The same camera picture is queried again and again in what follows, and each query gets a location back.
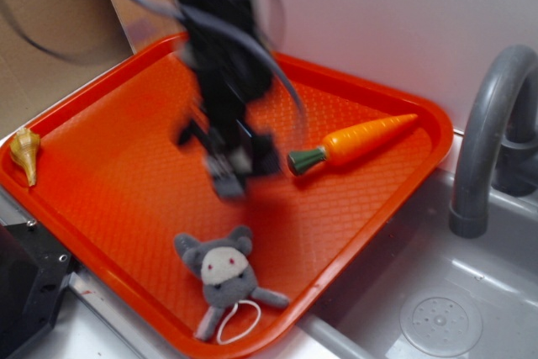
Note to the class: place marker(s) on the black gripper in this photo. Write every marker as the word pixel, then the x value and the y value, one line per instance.
pixel 228 79

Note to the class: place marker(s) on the black box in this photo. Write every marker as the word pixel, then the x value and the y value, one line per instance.
pixel 264 156

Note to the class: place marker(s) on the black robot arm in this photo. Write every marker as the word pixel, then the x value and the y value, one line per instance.
pixel 233 22

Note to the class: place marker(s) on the orange plastic tray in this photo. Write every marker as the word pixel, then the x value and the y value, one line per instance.
pixel 114 189

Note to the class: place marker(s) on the grey plush bunny toy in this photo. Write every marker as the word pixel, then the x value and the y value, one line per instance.
pixel 228 281

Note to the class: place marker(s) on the orange toy carrot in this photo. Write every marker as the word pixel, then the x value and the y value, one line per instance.
pixel 345 145

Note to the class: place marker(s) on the wooden board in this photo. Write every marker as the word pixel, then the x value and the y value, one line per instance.
pixel 143 27

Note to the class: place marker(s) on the beige seashell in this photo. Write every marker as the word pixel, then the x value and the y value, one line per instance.
pixel 24 148

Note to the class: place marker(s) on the black metal block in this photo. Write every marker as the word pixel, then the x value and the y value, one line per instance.
pixel 35 272

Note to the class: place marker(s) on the grey toy sink basin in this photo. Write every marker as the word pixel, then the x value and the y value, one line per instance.
pixel 419 291

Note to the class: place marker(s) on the grey plastic faucet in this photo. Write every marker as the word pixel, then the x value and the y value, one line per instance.
pixel 499 146

